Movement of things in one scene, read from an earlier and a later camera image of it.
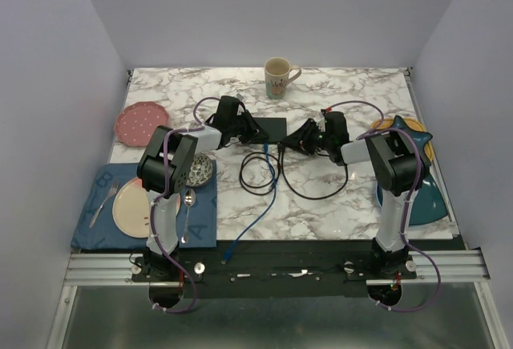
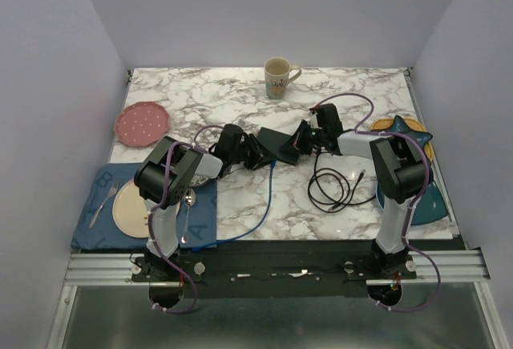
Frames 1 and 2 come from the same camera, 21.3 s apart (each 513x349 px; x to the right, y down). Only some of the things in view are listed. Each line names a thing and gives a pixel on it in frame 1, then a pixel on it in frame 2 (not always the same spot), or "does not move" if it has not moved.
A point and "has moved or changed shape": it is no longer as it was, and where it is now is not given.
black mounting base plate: x=277 y=269 does not move
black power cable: x=280 y=148 -> x=341 y=202
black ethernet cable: x=276 y=165 -> x=343 y=184
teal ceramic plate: x=428 y=204 does not move
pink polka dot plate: x=137 y=123 does not move
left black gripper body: x=242 y=127 -> x=249 y=151
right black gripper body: x=310 y=143 does not move
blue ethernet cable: x=265 y=212 -> x=257 y=227
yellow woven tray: x=410 y=123 does not move
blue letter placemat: x=95 y=227 does not move
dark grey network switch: x=275 y=127 has moved or changed shape
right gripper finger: x=292 y=140 -> x=288 y=152
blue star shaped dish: x=421 y=140 does not move
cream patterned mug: x=276 y=76 does not move
